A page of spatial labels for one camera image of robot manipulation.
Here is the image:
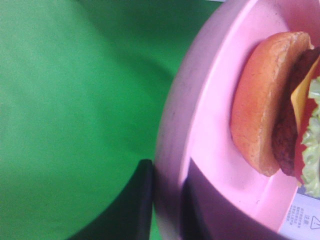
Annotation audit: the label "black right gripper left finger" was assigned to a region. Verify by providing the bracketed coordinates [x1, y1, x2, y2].
[69, 159, 153, 240]

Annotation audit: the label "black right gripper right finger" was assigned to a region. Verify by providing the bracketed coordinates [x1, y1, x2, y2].
[181, 158, 297, 240]

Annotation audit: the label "pink round plate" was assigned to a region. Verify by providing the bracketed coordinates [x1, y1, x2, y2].
[154, 0, 320, 240]

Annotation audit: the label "burger with lettuce and cheese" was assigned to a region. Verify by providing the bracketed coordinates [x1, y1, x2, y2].
[230, 31, 320, 198]

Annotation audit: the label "white microwave oven body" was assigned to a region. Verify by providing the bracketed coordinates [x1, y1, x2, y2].
[279, 186, 320, 240]

